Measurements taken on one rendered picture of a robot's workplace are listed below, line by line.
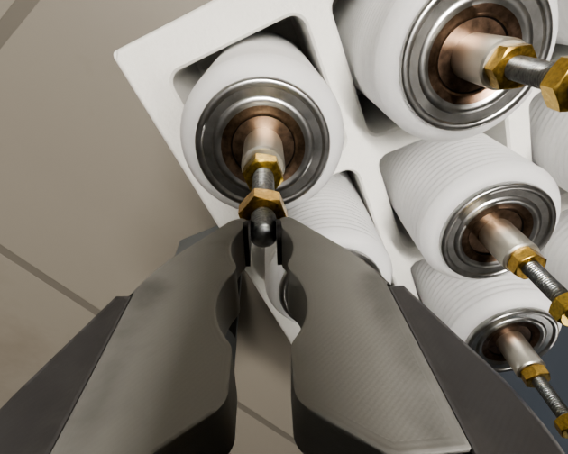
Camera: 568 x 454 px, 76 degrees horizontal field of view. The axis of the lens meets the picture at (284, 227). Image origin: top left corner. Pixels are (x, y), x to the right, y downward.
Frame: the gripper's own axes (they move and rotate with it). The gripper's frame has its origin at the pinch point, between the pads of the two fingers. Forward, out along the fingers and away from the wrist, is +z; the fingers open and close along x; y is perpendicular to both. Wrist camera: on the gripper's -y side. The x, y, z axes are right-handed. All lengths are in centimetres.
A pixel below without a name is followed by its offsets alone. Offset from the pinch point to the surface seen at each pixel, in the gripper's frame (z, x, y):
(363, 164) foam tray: 16.7, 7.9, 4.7
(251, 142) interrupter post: 7.5, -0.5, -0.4
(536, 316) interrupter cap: 9.3, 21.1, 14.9
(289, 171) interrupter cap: 9.3, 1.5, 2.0
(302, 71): 9.9, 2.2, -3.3
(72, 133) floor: 34.6, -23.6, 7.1
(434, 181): 12.0, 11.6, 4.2
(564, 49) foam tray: 18.3, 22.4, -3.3
